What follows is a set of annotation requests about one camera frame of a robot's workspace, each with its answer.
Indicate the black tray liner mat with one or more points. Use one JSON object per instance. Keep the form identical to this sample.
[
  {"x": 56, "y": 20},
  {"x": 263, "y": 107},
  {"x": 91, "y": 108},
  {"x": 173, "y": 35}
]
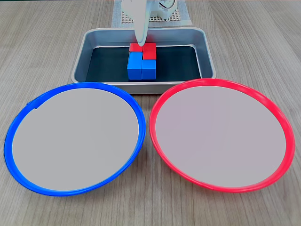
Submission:
[{"x": 108, "y": 63}]

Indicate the translucent white tape sheet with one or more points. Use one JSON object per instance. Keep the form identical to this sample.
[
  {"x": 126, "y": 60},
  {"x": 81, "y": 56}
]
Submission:
[{"x": 116, "y": 14}]

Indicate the blue rimmed round dish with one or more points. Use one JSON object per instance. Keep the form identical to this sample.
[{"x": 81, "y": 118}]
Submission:
[{"x": 70, "y": 141}]

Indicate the red rimmed round dish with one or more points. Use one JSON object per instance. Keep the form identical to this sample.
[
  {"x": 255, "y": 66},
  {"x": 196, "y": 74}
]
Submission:
[{"x": 223, "y": 141}]

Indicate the silver metal tray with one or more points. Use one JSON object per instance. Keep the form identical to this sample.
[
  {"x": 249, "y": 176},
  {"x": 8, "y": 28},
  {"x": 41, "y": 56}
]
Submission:
[{"x": 145, "y": 88}]

